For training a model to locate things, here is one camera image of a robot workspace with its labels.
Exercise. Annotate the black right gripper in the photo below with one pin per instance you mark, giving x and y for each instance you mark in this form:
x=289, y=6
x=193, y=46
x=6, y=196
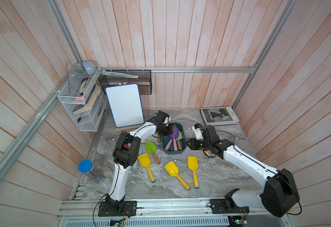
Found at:
x=193, y=142

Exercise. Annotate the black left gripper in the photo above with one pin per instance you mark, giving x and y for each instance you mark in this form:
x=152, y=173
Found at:
x=169, y=132

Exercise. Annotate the teal plastic storage box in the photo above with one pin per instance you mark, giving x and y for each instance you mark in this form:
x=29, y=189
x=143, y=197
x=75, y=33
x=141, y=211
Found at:
x=165, y=140

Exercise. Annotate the purple shovel with pink handle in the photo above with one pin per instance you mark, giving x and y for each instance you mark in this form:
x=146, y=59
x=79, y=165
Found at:
x=176, y=134

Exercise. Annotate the light green shovel wooden handle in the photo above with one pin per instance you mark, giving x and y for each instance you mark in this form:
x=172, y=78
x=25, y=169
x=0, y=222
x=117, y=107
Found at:
x=179, y=146

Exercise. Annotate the yellow plastic scoop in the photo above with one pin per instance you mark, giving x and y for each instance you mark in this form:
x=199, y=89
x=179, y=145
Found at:
x=145, y=162
x=172, y=169
x=193, y=166

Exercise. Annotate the green trowel with yellow handle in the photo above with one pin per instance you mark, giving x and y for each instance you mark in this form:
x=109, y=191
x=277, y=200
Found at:
x=207, y=154

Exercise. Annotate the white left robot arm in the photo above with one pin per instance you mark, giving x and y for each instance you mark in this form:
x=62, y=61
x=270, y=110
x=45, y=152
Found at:
x=126, y=154

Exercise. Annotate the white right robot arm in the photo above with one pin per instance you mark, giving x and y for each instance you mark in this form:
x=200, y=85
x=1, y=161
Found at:
x=279, y=193

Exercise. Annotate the black and white book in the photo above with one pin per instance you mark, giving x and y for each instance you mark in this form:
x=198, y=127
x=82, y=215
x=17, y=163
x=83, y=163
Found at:
x=219, y=116

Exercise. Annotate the grey blue trowel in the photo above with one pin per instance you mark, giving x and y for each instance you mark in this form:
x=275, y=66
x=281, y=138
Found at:
x=134, y=167

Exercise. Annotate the blue framed whiteboard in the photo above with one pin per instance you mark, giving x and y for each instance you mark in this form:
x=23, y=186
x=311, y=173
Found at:
x=125, y=104

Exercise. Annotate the blue lid pen jar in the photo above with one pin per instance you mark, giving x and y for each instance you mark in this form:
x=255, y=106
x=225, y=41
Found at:
x=87, y=168

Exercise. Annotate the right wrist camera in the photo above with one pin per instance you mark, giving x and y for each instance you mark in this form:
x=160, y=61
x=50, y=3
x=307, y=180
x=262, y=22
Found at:
x=197, y=131

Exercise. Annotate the green trowel with wooden handle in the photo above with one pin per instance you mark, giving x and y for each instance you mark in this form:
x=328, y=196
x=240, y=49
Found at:
x=151, y=149

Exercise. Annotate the black wire basket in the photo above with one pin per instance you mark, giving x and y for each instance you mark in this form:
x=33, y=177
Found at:
x=143, y=78

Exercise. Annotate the white wire mesh shelf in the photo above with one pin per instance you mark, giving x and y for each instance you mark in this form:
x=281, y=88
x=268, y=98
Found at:
x=83, y=98

